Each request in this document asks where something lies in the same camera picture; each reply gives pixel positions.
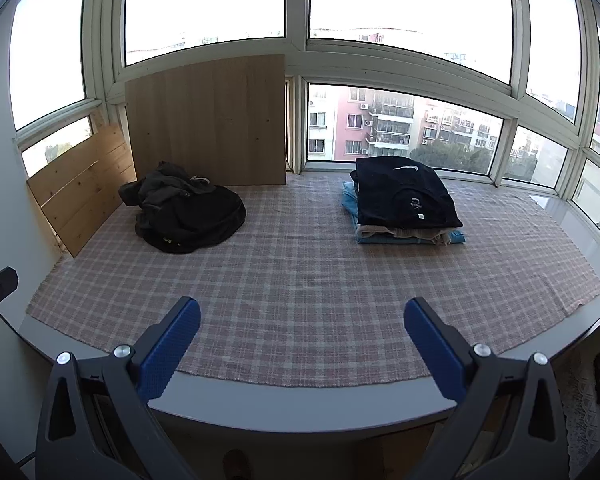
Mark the beige garment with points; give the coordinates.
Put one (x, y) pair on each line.
(375, 231)

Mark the pink apartment building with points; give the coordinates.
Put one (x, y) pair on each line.
(350, 125)

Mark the pine plank panel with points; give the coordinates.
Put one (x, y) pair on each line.
(80, 195)

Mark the pink plaid cloth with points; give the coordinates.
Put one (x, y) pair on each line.
(305, 285)

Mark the white lace cloth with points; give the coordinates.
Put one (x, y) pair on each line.
(585, 440)

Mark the light blue garment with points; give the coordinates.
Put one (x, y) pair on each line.
(350, 200)

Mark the light wooden board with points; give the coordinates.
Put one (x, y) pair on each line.
(205, 120)

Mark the grey daisy print t-shirt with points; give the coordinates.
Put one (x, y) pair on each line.
(160, 185)

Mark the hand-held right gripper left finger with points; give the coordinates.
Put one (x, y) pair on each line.
(172, 345)

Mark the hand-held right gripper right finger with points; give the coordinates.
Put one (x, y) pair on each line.
(432, 345)

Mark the black t-shirt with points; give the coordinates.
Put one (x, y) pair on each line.
(200, 225)

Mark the navy t-shirt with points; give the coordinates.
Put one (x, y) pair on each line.
(405, 190)

